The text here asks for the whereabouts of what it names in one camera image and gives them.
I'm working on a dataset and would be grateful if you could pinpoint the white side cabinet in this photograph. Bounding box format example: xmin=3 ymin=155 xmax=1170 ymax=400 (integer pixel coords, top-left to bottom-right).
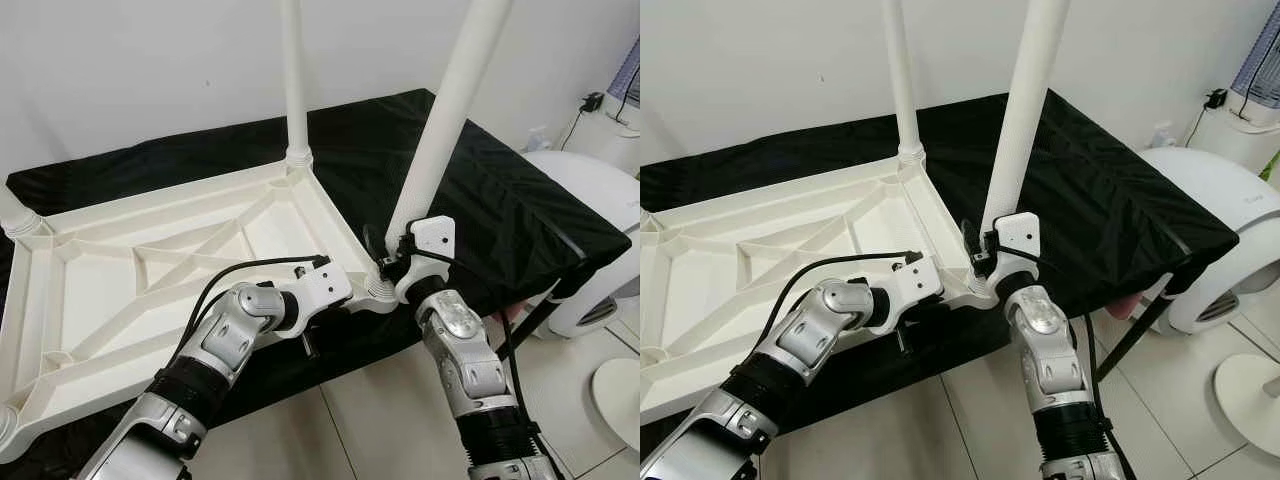
xmin=1190 ymin=100 xmax=1280 ymax=176
xmin=570 ymin=100 xmax=641 ymax=179

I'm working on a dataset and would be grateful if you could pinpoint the white plastic table top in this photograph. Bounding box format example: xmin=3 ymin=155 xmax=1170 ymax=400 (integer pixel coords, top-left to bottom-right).
xmin=640 ymin=158 xmax=996 ymax=426
xmin=0 ymin=160 xmax=401 ymax=463

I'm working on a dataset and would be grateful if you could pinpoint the white round flat floor disc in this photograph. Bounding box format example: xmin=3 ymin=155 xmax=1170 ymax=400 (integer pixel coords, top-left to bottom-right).
xmin=1213 ymin=352 xmax=1280 ymax=459
xmin=592 ymin=358 xmax=641 ymax=451

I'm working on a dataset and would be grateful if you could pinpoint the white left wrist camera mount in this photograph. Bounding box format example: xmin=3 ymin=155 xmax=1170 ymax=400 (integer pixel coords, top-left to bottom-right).
xmin=885 ymin=255 xmax=944 ymax=316
xmin=290 ymin=260 xmax=354 ymax=321

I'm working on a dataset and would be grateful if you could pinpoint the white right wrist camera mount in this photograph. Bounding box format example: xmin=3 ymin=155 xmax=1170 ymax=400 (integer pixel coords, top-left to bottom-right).
xmin=395 ymin=215 xmax=457 ymax=304
xmin=985 ymin=212 xmax=1043 ymax=293

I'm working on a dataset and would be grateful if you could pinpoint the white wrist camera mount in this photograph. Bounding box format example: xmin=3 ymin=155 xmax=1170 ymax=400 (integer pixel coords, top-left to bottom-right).
xmin=885 ymin=255 xmax=944 ymax=316
xmin=395 ymin=215 xmax=457 ymax=304
xmin=290 ymin=260 xmax=354 ymax=321
xmin=985 ymin=212 xmax=1043 ymax=293

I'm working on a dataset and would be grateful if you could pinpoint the white plastic floor object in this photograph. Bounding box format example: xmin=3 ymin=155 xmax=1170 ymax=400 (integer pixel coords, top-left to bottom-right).
xmin=520 ymin=150 xmax=641 ymax=339
xmin=1140 ymin=147 xmax=1280 ymax=336

